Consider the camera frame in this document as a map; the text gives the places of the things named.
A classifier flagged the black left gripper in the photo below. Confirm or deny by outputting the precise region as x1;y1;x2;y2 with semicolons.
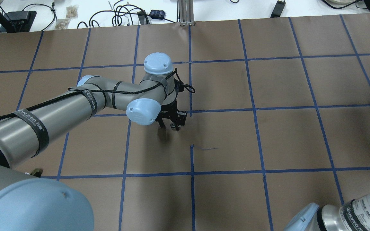
156;80;187;131

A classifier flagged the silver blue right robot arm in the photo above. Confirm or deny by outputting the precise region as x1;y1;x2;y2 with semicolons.
284;193;370;231

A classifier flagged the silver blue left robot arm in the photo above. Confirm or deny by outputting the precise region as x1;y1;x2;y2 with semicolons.
0;53;195;231

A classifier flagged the curved brake shoe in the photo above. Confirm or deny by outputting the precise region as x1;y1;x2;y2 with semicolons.
30;168;43;177

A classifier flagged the black power adapter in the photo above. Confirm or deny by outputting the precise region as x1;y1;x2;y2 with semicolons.
270;0;286;18

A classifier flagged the aluminium frame post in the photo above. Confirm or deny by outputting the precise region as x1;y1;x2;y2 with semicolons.
177;0;195;27

